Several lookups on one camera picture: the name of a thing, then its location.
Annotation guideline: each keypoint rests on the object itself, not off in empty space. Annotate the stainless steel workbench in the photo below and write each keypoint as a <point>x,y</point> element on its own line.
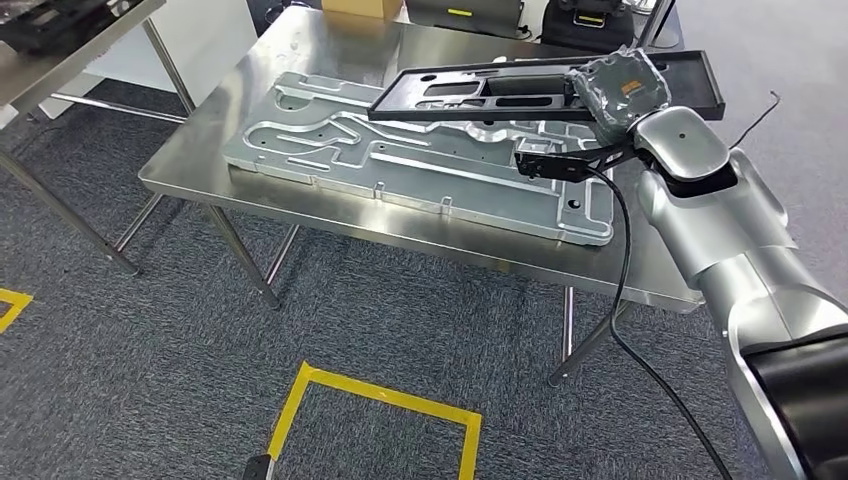
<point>265,53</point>

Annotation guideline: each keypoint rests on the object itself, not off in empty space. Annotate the black bag with yellow label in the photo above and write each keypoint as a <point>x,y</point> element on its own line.
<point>586,33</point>

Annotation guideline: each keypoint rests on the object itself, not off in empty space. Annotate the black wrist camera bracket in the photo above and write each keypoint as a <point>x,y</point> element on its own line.
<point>556,166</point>

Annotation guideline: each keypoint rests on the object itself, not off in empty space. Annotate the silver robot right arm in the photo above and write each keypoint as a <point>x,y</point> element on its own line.
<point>722,232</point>

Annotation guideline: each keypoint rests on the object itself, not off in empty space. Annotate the white cabinet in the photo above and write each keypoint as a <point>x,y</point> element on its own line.
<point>205,40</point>

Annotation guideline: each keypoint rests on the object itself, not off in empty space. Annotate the grey case with yellow label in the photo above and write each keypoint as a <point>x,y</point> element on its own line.
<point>464,23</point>

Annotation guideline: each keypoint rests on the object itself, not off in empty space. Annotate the grey metal pole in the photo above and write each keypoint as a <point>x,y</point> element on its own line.
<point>652,26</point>

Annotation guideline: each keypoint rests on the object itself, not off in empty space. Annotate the stainless steel table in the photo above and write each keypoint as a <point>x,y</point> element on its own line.
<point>99,66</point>

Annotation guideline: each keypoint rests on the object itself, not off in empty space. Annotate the aluminium fixture plate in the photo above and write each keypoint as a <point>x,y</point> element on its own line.
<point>424,172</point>

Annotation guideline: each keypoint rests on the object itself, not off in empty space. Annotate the brown cardboard box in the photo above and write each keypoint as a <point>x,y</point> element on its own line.
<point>361,8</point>

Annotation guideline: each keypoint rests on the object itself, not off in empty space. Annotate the yellow floor tape square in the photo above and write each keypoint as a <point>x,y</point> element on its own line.
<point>16,308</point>
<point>384,394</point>

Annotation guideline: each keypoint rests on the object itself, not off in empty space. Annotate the black plastic frame part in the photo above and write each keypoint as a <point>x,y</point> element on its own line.
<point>46,26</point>
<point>397,106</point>

